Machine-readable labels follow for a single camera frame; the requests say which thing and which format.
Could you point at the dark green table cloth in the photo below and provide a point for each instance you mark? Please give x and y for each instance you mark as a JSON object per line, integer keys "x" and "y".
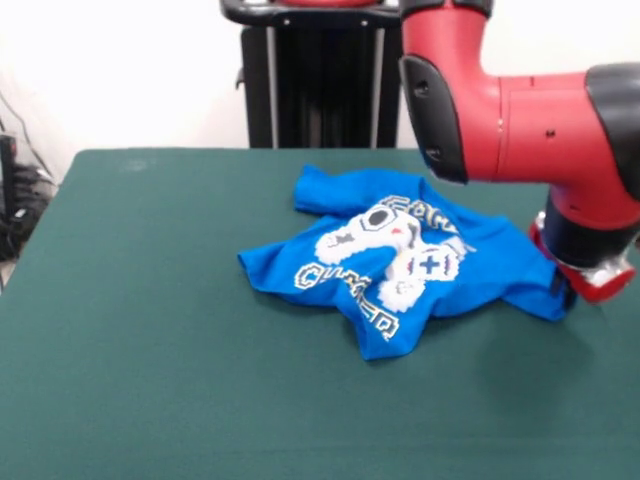
{"x": 125, "y": 375}

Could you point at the black box device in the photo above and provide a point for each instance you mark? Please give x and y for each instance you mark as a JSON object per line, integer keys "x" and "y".
{"x": 7, "y": 170}

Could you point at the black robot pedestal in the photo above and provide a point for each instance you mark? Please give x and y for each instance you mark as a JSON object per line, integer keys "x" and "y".
{"x": 325, "y": 75}

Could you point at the blue printed shirt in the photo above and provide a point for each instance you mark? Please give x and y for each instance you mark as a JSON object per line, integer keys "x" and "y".
{"x": 475, "y": 280}

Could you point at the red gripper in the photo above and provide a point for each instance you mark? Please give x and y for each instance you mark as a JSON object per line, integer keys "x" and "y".
{"x": 600, "y": 287}

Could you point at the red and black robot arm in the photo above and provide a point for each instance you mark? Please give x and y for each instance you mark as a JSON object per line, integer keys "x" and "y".
{"x": 525, "y": 110}

